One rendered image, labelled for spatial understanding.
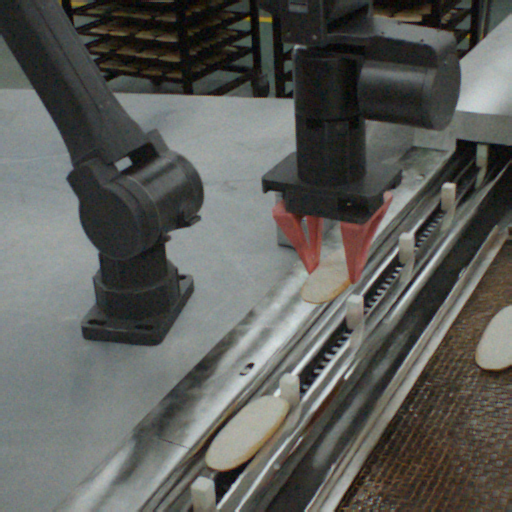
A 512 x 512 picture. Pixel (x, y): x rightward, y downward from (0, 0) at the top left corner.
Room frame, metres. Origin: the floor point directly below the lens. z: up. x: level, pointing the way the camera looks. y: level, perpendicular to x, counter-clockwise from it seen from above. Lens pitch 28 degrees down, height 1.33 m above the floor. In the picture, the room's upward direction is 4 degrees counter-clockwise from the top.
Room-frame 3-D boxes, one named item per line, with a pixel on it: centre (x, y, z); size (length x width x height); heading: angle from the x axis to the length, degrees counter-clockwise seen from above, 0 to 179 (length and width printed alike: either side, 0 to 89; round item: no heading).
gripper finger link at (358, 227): (0.71, -0.07, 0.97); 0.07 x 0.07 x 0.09; 60
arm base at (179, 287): (0.85, 0.13, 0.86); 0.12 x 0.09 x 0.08; 164
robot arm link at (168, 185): (0.84, 0.11, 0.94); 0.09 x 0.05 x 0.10; 55
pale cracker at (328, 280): (0.71, -0.07, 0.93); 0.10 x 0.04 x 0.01; 150
